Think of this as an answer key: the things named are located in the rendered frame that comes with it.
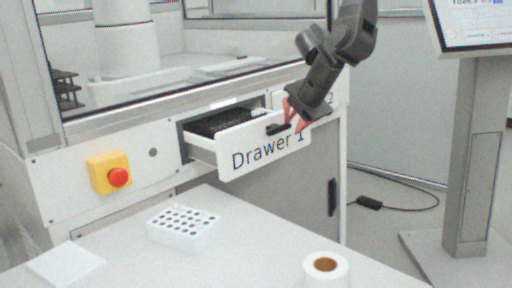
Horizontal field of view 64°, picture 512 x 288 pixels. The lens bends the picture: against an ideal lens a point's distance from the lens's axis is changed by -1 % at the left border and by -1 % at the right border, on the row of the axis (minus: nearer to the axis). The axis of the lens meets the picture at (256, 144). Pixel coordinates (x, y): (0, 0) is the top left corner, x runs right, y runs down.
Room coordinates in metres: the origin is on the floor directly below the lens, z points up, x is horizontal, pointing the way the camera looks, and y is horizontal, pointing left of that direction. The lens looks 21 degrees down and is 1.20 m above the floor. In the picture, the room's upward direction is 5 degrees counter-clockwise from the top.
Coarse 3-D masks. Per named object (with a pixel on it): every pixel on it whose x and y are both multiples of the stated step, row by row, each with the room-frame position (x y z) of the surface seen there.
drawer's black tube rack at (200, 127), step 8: (224, 112) 1.06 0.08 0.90; (232, 112) 1.05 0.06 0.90; (240, 112) 1.05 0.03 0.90; (248, 112) 1.04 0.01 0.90; (200, 120) 1.01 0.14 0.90; (208, 120) 1.00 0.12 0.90; (216, 120) 0.99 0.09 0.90; (224, 120) 0.99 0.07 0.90; (232, 120) 0.98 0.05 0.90; (184, 128) 1.04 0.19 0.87; (192, 128) 0.99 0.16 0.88; (200, 128) 0.94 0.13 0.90; (208, 128) 0.94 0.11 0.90; (208, 136) 0.96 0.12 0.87
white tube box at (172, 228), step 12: (156, 216) 0.71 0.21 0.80; (168, 216) 0.71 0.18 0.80; (180, 216) 0.71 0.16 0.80; (192, 216) 0.70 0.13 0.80; (216, 216) 0.69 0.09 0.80; (156, 228) 0.67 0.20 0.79; (168, 228) 0.67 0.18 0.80; (180, 228) 0.66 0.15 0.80; (192, 228) 0.66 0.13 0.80; (204, 228) 0.65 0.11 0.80; (216, 228) 0.67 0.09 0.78; (156, 240) 0.68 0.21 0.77; (168, 240) 0.66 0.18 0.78; (180, 240) 0.64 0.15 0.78; (192, 240) 0.63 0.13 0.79; (204, 240) 0.64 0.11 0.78; (192, 252) 0.63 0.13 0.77
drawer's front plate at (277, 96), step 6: (336, 84) 1.30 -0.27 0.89; (282, 90) 1.13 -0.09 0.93; (330, 90) 1.28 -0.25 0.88; (336, 90) 1.30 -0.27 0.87; (276, 96) 1.11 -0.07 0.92; (282, 96) 1.13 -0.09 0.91; (330, 96) 1.28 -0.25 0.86; (336, 96) 1.30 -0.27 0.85; (276, 102) 1.11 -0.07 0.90; (336, 102) 1.30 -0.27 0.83; (276, 108) 1.11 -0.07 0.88; (282, 108) 1.13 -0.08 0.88
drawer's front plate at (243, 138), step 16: (240, 128) 0.83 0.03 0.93; (256, 128) 0.86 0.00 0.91; (224, 144) 0.80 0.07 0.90; (240, 144) 0.83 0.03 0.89; (256, 144) 0.86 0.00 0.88; (272, 144) 0.89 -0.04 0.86; (288, 144) 0.93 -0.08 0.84; (304, 144) 0.97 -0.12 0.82; (224, 160) 0.80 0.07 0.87; (240, 160) 0.83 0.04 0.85; (272, 160) 0.89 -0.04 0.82; (224, 176) 0.79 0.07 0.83
